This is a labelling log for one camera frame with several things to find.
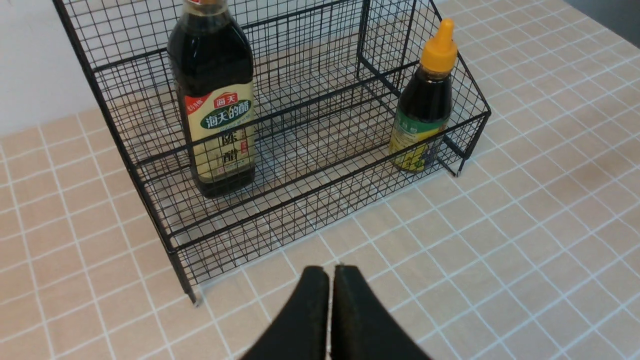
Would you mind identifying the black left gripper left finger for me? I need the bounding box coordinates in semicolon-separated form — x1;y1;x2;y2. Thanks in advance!
242;265;330;360

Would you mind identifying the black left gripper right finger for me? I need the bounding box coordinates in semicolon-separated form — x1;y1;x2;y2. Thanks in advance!
330;264;430;360

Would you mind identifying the small yellow-capped sauce bottle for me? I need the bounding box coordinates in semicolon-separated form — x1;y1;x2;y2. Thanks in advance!
389;18;458;173

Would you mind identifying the dark vinegar bottle beige label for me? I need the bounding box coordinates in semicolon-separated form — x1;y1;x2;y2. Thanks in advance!
167;0;258;199

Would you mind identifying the black wire mesh shelf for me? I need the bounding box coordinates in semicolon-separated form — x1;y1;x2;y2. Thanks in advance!
53;0;491;303

